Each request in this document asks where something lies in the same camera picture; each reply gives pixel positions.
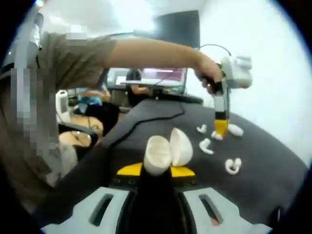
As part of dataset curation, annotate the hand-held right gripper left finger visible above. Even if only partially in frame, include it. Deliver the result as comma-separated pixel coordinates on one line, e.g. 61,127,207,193
40,162,144,234

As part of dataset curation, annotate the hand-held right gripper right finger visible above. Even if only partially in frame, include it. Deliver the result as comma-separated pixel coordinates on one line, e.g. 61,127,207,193
170,165,271,234

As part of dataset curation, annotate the white rounded rectangular charging case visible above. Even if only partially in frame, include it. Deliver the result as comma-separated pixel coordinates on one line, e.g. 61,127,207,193
228,123,244,137

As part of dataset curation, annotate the white clip earphone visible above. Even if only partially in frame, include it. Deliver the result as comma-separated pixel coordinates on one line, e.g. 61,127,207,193
224,157,242,175

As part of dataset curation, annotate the white oval charging case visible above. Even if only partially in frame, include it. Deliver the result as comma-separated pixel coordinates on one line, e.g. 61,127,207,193
143,127,195,176

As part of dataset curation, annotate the person's left hand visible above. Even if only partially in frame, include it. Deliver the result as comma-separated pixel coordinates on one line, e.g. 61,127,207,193
195,57,225,95

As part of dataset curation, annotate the black table mat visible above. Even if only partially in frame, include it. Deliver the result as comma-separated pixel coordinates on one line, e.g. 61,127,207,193
31,98,310,234

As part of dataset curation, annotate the black keyboard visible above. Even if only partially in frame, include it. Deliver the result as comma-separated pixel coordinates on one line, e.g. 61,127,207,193
156,94,204,105

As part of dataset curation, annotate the laptop with purple screen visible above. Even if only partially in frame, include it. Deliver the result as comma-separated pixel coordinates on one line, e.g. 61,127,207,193
107,67,189,96

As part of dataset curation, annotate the black monitor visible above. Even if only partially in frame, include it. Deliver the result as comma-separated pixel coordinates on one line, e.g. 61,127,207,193
156,10,201,49

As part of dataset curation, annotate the white appliance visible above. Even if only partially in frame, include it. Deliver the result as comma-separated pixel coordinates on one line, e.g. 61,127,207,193
55,89,72,122

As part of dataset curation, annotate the grey chest harness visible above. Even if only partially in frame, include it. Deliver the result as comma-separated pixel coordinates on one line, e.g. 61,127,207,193
26,12,46,69

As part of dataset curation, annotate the black cable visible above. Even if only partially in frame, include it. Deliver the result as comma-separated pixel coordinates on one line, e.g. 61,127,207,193
198,43,232,57
107,102,186,147

